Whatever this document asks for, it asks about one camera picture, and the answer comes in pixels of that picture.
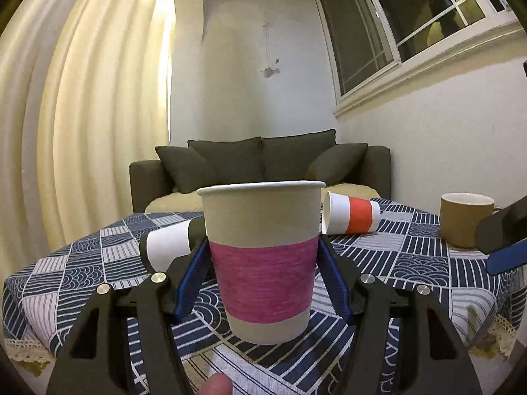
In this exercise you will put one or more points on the pink band paper cup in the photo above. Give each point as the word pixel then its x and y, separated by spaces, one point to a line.
pixel 259 230

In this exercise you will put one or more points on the blue patterned tablecloth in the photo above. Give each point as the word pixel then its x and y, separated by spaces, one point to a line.
pixel 90 263

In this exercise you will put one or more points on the large dark olive cushion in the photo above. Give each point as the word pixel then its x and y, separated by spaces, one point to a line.
pixel 230 158
pixel 296 152

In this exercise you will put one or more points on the person's left hand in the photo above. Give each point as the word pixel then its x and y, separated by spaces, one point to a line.
pixel 216 386

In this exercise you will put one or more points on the red band paper cup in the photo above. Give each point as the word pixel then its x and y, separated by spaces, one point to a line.
pixel 354 215

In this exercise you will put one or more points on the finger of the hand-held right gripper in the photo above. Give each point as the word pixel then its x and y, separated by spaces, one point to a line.
pixel 508 257

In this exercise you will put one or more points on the brown ceramic mug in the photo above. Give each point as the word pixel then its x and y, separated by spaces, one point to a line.
pixel 461 222

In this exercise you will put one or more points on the dark olive sofa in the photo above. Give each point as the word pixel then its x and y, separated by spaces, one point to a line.
pixel 142 181

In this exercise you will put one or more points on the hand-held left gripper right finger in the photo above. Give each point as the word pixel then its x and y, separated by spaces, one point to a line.
pixel 335 284

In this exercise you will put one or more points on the small dark olive cushion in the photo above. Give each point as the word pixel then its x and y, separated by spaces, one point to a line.
pixel 185 168
pixel 337 162

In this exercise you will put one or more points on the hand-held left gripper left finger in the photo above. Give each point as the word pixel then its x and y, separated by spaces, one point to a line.
pixel 190 282

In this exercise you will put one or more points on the cream curtain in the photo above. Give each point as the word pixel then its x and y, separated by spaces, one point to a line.
pixel 90 103

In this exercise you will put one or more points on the black band paper cup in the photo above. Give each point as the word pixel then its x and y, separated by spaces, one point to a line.
pixel 166 245

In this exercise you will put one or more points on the cream sofa blanket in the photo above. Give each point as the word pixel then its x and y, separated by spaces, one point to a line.
pixel 173 203

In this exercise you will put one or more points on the white framed window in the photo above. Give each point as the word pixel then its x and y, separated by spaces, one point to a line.
pixel 370 28

